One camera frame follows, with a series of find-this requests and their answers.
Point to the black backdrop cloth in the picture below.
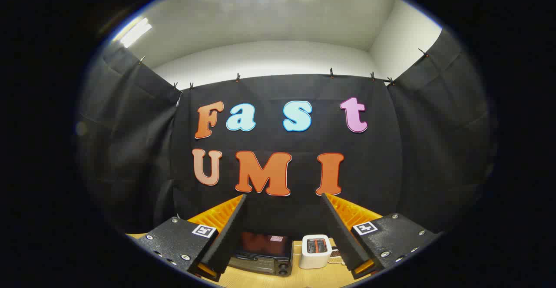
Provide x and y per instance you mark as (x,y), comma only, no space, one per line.
(382,170)

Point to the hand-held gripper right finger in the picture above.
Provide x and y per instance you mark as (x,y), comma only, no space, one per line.
(341,231)

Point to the white toaster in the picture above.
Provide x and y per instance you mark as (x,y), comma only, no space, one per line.
(315,253)

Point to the black toaster oven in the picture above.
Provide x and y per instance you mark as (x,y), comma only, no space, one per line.
(265,253)

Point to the white divided bean tray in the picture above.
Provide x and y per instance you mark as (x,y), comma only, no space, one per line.
(335,256)

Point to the row of black cloth clips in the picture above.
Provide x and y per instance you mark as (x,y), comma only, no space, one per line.
(331,72)

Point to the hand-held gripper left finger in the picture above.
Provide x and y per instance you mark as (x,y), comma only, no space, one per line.
(230,231)

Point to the rectangular ceiling light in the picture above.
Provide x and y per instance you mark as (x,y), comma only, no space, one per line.
(135,31)

